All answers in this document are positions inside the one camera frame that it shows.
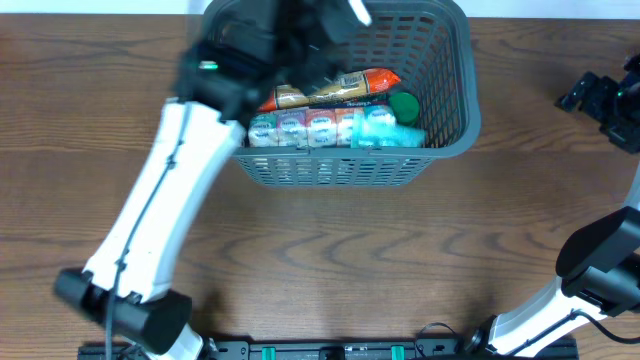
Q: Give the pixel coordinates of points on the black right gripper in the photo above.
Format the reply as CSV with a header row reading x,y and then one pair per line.
x,y
593,93

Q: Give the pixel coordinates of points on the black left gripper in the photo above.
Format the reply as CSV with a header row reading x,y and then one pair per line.
x,y
310,55

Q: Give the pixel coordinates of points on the orange spaghetti pasta pack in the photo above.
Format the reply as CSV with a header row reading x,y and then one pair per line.
x,y
344,87

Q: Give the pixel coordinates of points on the white tissue multipack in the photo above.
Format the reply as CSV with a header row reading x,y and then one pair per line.
x,y
313,127

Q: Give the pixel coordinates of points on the light green small packet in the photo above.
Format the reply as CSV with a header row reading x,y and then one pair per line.
x,y
379,133

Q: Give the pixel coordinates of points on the green lid glass jar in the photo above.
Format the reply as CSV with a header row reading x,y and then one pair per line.
x,y
405,107

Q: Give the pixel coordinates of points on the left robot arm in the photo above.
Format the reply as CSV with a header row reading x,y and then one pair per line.
x,y
238,54

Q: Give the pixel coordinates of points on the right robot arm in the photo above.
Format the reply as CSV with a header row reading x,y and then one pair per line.
x,y
597,269

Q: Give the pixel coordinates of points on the grey plastic basket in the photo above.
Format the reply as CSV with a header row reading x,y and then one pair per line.
x,y
427,43

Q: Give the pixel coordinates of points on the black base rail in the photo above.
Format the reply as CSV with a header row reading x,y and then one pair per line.
x,y
422,348

